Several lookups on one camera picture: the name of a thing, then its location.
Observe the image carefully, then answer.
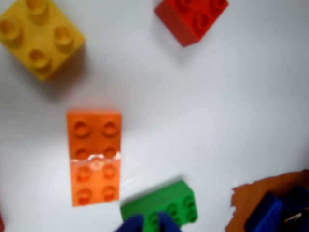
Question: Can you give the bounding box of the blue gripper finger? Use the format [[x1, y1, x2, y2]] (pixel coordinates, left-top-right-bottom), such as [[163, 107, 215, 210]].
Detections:
[[115, 214, 146, 232], [158, 212, 182, 232]]

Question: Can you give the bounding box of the orange 2x4 brick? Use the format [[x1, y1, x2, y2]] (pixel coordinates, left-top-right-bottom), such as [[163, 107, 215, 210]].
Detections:
[[66, 109, 123, 207]]

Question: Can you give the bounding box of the green 2x4 brick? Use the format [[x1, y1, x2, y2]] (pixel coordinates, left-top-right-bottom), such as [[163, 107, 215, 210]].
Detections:
[[120, 180, 200, 229]]

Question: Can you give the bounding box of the brown torn paper patch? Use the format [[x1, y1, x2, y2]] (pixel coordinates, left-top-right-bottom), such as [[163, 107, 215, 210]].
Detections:
[[225, 169, 309, 232]]

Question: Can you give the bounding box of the blue plastic device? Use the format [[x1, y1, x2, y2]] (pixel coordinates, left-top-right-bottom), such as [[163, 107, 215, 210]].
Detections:
[[243, 185, 309, 232]]

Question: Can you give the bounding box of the red 2x2 brick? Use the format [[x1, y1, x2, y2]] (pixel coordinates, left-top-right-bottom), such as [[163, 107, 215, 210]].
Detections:
[[154, 0, 229, 48]]

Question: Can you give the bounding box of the yellow 2x2 brick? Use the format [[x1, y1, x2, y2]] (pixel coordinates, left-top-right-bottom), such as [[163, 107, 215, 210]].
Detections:
[[0, 0, 86, 82]]

